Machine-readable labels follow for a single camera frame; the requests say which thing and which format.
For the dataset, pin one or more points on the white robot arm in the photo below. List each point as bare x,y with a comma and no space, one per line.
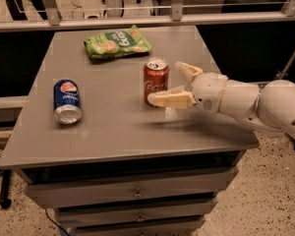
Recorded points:
269,109

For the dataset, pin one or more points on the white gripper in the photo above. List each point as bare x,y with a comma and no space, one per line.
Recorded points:
207,90

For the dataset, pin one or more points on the black stand leg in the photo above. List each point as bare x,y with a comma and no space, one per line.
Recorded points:
5,202

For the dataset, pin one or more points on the blue pepsi can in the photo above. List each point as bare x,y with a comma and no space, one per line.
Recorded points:
66,101

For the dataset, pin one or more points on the red coca-cola can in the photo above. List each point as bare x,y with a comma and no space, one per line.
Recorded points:
156,73

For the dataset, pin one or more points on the green chip bag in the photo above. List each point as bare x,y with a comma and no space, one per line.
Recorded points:
116,44

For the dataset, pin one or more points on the metal railing frame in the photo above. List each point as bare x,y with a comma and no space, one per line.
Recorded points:
114,14

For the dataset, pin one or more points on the grey drawer cabinet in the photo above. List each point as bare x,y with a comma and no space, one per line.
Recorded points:
126,168

